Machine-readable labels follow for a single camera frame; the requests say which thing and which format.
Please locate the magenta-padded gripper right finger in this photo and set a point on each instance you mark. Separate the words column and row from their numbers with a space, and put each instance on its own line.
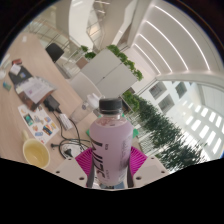
column 150, row 170

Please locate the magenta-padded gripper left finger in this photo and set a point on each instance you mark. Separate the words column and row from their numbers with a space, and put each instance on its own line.
column 71, row 171

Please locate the pink drink bottle black cap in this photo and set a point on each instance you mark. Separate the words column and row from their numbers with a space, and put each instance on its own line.
column 110, row 143

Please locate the row of green trees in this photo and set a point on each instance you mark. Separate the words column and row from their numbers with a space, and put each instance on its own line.
column 166, row 136

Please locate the pale yellow mug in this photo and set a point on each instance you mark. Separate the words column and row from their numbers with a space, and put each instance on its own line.
column 35, row 153

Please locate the white power adapter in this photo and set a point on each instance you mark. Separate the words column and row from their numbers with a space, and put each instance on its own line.
column 66, row 121

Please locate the clear plastic cup with lid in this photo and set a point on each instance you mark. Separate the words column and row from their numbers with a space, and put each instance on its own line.
column 81, row 111

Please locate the colourful sticker sheet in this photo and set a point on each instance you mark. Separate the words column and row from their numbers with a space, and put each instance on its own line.
column 36, row 121

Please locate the black power adapter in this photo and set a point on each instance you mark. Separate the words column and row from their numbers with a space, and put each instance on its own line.
column 51, row 103

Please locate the low green hedge planter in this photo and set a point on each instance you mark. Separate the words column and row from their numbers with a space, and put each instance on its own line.
column 131, row 100

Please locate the white chair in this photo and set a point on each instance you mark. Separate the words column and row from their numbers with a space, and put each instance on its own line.
column 80, row 85

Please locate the white planter partition with plants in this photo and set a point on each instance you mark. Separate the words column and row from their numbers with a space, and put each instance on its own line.
column 106, row 75

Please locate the small teal item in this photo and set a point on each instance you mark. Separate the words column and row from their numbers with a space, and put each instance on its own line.
column 6, row 86

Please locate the potted green plants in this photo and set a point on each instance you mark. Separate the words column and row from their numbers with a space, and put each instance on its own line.
column 87, row 55

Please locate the black chair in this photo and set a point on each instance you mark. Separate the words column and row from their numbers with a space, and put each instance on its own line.
column 55, row 51

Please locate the ceiling light strips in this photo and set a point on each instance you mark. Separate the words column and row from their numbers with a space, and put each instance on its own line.
column 166, row 36

